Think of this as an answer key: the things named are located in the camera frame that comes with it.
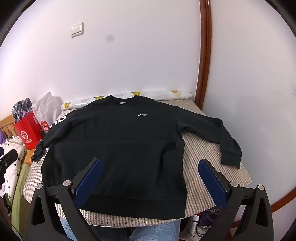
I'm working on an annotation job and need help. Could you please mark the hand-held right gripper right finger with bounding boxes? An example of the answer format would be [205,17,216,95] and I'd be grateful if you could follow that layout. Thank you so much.
[198,158,274,241]

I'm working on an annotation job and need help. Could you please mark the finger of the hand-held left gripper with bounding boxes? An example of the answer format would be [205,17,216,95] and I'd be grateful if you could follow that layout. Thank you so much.
[0,149,18,173]

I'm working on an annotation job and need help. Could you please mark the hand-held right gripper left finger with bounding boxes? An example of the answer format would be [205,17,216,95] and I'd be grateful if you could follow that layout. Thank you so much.
[26,158,103,241]

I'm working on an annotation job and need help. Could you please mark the black sweatshirt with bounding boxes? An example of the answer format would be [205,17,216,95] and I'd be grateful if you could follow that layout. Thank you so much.
[31,95,242,219]

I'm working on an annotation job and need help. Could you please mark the plaid clothes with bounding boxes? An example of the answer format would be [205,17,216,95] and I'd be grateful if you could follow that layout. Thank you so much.
[11,98,33,122]

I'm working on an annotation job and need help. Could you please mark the white dotted quilt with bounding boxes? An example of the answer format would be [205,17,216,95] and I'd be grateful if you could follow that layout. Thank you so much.
[0,136,28,209]

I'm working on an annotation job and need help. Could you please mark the wooden side table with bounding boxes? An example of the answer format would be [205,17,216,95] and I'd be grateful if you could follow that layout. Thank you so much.
[24,148,33,165]

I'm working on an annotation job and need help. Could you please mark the red paper bag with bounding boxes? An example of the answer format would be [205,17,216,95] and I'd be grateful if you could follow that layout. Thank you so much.
[13,111,44,150]

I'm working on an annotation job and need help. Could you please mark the striped table cover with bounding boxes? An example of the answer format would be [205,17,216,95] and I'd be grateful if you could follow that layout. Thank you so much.
[23,98,252,229]

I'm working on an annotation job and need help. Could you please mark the wooden headboard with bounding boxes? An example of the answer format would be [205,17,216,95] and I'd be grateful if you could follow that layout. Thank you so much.
[0,115,18,139]

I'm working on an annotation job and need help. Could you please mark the green cloth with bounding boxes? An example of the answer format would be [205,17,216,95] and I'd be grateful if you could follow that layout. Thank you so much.
[11,162,31,232]

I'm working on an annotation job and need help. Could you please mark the white plastic bag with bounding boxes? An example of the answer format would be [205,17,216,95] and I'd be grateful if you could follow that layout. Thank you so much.
[31,91,55,133]

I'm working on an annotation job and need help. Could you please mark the wooden baseboard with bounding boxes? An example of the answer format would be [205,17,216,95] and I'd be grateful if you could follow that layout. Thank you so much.
[270,181,296,214]

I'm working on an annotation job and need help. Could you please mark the person's blue jeans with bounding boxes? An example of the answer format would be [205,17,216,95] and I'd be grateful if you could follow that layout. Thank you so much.
[59,218,182,241]

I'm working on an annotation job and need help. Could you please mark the white roll with yellow print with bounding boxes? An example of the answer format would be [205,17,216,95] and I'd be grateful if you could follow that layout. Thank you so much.
[60,89,193,110]

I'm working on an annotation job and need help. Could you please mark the tangle of black cables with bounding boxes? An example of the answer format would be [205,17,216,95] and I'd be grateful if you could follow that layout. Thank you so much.
[187,207,229,241]

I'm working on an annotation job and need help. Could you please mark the wooden door frame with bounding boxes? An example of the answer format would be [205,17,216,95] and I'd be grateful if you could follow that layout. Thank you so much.
[194,0,213,109]

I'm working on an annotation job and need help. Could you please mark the white light switch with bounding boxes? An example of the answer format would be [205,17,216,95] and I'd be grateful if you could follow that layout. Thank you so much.
[70,22,84,37]

